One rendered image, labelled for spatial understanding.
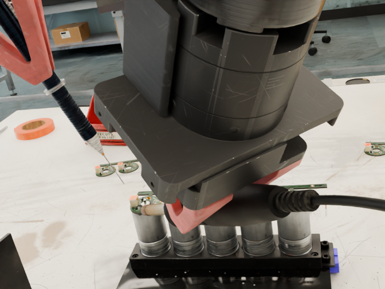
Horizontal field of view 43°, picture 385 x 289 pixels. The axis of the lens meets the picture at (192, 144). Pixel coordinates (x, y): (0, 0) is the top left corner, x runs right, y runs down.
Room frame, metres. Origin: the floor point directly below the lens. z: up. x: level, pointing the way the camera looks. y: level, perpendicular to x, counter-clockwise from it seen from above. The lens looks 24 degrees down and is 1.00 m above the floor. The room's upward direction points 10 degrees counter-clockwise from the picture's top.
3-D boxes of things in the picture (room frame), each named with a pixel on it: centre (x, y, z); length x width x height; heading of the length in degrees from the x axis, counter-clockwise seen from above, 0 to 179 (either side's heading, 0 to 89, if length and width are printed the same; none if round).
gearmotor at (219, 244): (0.32, -0.01, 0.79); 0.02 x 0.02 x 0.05
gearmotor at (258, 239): (0.31, -0.04, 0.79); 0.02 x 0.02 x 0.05
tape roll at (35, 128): (0.72, 0.24, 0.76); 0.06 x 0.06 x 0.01
